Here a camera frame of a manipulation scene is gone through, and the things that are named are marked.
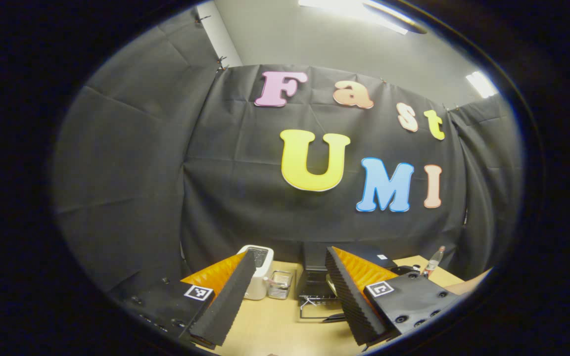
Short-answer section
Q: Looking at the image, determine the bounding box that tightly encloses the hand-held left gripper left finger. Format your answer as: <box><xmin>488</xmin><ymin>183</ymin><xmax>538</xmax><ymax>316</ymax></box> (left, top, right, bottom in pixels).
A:
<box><xmin>112</xmin><ymin>249</ymin><xmax>257</xmax><ymax>348</ymax></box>

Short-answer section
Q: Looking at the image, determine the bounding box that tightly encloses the small ceiling light panel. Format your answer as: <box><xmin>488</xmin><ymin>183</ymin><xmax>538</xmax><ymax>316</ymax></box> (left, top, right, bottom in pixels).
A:
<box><xmin>465</xmin><ymin>71</ymin><xmax>499</xmax><ymax>98</ymax></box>

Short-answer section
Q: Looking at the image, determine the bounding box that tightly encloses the clear plastic bottle red label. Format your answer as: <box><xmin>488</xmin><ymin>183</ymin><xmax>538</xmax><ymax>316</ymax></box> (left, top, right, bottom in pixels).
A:
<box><xmin>423</xmin><ymin>246</ymin><xmax>447</xmax><ymax>278</ymax></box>

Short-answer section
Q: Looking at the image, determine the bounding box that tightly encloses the white toaster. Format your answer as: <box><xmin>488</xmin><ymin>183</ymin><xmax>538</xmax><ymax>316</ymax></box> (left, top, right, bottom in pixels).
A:
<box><xmin>237</xmin><ymin>245</ymin><xmax>275</xmax><ymax>301</ymax></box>

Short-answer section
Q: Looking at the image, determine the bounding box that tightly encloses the small metal wire rack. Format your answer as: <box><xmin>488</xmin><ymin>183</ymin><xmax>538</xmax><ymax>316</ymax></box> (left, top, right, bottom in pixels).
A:
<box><xmin>267</xmin><ymin>269</ymin><xmax>294</xmax><ymax>301</ymax></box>

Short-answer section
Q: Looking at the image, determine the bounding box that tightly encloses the black backdrop cloth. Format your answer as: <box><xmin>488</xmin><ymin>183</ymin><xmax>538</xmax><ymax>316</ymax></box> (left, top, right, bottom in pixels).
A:
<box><xmin>52</xmin><ymin>10</ymin><xmax>523</xmax><ymax>292</ymax></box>

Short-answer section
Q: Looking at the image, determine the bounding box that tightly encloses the black electric oven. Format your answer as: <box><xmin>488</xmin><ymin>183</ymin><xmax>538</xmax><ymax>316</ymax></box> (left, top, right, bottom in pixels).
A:
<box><xmin>297</xmin><ymin>241</ymin><xmax>398</xmax><ymax>323</ymax></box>

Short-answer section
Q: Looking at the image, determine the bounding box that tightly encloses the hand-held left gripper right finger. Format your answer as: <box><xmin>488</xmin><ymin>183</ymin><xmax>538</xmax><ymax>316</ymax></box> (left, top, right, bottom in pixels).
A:
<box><xmin>325</xmin><ymin>246</ymin><xmax>464</xmax><ymax>347</ymax></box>

